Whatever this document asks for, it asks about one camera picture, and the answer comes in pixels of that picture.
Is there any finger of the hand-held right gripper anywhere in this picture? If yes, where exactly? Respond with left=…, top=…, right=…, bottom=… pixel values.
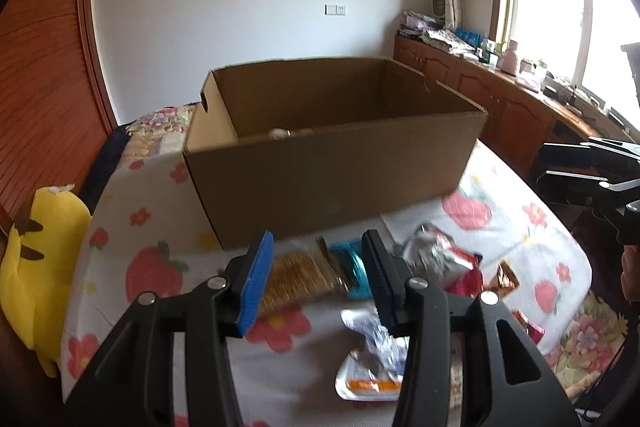
left=534, top=173, right=640, bottom=208
left=538, top=136, right=640, bottom=174

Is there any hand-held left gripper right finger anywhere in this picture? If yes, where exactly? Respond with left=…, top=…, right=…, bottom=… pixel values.
left=361, top=229, right=577, bottom=427

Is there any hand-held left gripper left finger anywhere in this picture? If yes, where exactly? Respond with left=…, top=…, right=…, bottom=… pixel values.
left=62, top=229, right=276, bottom=427

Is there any teal foil snack packet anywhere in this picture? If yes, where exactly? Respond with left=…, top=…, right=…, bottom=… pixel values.
left=330, top=241, right=373, bottom=301

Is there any clear cracker packet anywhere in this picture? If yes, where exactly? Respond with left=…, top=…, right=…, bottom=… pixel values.
left=259, top=237, right=352, bottom=317

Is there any crinkled silver snack packet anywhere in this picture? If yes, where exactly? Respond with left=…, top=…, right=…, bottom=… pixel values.
left=400, top=223, right=484, bottom=294

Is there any white orange snack packet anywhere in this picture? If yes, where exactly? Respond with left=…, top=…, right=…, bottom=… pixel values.
left=334, top=307, right=416, bottom=404

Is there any brown orange snack packet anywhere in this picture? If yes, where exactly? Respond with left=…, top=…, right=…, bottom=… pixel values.
left=481, top=259, right=522, bottom=304

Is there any brown cardboard box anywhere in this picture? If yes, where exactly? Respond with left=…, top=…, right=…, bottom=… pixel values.
left=182, top=57, right=490, bottom=252

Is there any beige snack packet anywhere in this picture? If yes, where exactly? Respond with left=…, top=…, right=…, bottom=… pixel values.
left=446, top=332, right=469, bottom=412

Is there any small red snack packet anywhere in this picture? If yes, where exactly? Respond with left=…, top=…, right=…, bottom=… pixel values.
left=509, top=307, right=547, bottom=347

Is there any person's right hand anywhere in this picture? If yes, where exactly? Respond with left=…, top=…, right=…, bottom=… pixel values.
left=621, top=245, right=640, bottom=304

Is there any long wooden cabinet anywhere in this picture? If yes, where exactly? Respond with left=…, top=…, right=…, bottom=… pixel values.
left=393, top=34, right=640, bottom=180

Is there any pink bottle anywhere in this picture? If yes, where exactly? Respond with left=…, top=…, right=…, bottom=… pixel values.
left=501, top=39, right=521, bottom=76

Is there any white strawberry print blanket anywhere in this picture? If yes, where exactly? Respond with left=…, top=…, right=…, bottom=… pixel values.
left=60, top=138, right=594, bottom=427

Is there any blue box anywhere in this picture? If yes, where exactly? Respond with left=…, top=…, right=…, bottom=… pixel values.
left=455, top=27, right=484, bottom=46

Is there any folded floral cloth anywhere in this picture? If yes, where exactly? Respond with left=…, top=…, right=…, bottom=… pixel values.
left=421, top=28, right=482, bottom=56

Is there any floral patchwork quilt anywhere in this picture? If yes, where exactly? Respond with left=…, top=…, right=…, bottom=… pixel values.
left=107, top=104, right=632, bottom=408

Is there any dark blue cloth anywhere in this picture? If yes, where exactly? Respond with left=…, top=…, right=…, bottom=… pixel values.
left=79, top=123, right=133, bottom=208

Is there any stack of flat boxes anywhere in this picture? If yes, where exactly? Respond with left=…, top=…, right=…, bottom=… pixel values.
left=399, top=10, right=442, bottom=40

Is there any yellow plush toy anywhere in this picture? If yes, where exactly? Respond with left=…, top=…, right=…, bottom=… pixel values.
left=0, top=184, right=94, bottom=379

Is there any brown wooden headboard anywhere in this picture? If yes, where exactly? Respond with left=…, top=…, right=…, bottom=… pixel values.
left=0, top=0, right=120, bottom=230

